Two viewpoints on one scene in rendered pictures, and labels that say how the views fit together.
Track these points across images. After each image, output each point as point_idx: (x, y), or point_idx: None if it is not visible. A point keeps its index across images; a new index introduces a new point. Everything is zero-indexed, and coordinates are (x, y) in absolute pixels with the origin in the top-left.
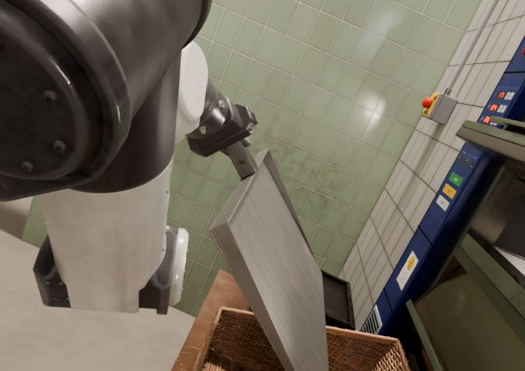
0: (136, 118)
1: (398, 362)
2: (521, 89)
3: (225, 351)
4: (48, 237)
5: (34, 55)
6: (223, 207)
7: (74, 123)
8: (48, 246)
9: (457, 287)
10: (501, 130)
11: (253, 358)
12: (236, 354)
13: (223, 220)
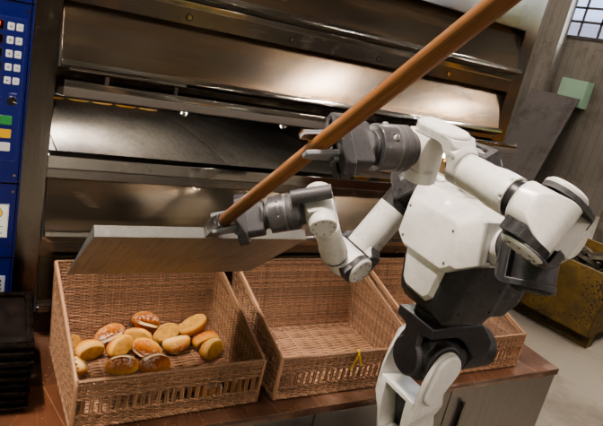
0: None
1: None
2: (33, 21)
3: (51, 417)
4: (376, 255)
5: None
6: (275, 238)
7: None
8: (378, 254)
9: (68, 194)
10: (140, 91)
11: (39, 398)
12: (47, 409)
13: (301, 232)
